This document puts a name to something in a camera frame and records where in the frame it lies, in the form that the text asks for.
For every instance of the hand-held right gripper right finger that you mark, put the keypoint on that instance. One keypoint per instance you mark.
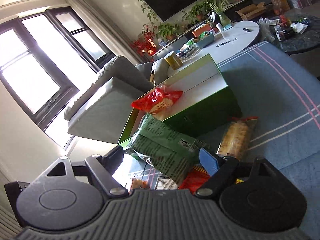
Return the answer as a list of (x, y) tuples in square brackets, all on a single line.
[(208, 162)]

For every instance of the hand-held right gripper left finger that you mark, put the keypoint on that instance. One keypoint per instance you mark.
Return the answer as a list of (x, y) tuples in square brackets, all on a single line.
[(115, 158)]

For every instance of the red yellow snack packet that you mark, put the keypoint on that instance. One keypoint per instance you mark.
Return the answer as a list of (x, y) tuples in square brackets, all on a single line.
[(192, 180)]

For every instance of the clear biscuit packet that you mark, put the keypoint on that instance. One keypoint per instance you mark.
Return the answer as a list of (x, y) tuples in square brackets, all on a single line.
[(235, 137)]

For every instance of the green cardboard box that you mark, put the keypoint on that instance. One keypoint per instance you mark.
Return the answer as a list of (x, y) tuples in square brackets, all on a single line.
[(200, 120)]

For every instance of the green snack packet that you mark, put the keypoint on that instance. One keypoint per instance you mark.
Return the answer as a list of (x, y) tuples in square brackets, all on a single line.
[(160, 150)]

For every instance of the grey sofa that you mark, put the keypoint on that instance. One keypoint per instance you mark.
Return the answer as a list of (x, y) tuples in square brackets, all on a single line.
[(100, 100)]

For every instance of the red plastic snack bag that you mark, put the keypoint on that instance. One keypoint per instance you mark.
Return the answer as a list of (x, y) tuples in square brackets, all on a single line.
[(155, 100)]

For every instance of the grey cushion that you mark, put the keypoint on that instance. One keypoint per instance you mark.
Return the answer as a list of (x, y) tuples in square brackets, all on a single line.
[(161, 70)]

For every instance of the yellow can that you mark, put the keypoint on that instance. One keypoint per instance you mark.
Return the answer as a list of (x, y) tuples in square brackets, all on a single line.
[(173, 60)]

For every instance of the clear glass dish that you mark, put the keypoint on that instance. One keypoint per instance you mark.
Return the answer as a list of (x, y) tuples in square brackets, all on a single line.
[(187, 53)]

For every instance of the white round table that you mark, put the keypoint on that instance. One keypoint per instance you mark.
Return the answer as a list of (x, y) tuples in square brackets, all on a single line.
[(232, 51)]

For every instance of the red festive decoration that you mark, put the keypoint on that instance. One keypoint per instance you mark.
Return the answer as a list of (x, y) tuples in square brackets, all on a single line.
[(145, 42)]

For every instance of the blue plastic basket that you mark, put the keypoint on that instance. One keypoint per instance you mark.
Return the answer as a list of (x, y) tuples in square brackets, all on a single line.
[(206, 41)]

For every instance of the black pen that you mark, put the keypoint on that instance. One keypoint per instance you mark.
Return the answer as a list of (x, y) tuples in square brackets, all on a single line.
[(227, 42)]

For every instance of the green lidded bowl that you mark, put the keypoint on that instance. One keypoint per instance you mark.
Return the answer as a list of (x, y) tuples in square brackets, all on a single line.
[(190, 41)]

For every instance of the orange tissue box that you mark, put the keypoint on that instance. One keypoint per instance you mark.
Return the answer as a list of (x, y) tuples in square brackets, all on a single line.
[(200, 31)]

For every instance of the dark framed window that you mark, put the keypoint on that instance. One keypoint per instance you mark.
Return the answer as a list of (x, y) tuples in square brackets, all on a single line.
[(75, 32)]

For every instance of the beige curtain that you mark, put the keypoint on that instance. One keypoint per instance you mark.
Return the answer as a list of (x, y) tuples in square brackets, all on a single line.
[(92, 25)]

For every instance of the small white cup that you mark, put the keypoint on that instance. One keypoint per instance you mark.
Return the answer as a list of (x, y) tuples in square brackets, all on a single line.
[(219, 27)]

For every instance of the small teal packet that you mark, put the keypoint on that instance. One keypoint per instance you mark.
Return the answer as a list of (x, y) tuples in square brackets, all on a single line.
[(226, 27)]

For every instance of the black pen holder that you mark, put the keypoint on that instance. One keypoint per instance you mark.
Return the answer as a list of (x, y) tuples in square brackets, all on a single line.
[(212, 20)]

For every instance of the clear plastic bag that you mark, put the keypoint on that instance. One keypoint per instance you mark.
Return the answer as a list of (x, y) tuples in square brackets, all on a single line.
[(266, 30)]

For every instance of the glass vase with spider plant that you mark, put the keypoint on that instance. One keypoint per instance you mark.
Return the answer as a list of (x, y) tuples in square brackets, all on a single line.
[(224, 18)]

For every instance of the clear plastic jar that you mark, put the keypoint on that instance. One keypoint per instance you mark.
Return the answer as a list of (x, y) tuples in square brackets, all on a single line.
[(279, 33)]

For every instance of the dark marble table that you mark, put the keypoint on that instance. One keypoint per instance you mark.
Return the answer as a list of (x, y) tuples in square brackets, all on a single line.
[(300, 42)]

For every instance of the open cardboard box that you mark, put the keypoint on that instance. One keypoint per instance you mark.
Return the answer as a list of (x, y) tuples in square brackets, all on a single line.
[(250, 12)]

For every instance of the hanging vine plant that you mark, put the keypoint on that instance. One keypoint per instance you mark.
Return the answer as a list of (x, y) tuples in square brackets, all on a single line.
[(145, 2)]

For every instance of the white crumpled tissue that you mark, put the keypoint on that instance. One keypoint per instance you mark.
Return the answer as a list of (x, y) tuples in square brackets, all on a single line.
[(298, 27)]

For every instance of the orange plastic bag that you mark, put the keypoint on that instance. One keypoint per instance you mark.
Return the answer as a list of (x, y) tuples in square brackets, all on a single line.
[(279, 5)]

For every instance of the clear storage bin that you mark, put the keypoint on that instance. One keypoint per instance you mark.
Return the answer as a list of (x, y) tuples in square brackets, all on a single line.
[(300, 1)]

